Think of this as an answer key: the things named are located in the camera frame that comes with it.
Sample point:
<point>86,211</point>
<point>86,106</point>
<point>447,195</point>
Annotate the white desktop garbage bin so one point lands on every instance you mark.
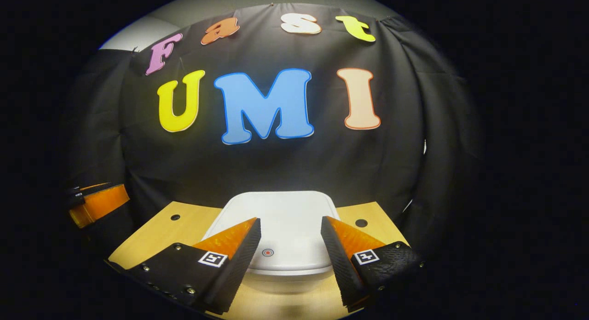
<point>285,209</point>

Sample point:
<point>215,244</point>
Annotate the wooden desktop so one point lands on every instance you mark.
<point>156,237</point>

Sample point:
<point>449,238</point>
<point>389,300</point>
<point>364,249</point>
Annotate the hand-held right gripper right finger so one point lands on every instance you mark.
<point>338,269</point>

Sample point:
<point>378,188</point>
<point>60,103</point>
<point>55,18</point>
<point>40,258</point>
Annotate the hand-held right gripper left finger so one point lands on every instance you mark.
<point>241,269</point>

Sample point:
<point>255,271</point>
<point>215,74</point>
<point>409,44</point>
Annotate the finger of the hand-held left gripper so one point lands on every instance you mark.
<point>94,187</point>
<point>101,205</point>

